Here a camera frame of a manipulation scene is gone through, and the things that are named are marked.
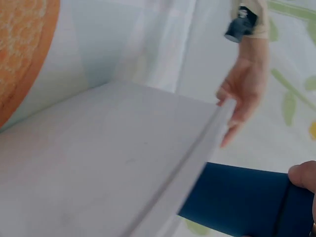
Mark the person's left forearm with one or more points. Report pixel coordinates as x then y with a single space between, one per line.
256 29

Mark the dark blue sheet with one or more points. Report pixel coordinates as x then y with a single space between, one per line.
234 197

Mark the person's right hand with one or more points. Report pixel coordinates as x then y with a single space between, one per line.
304 176

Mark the large white board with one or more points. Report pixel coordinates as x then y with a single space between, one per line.
98 160

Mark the person's left hand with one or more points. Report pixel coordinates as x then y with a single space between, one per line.
249 81

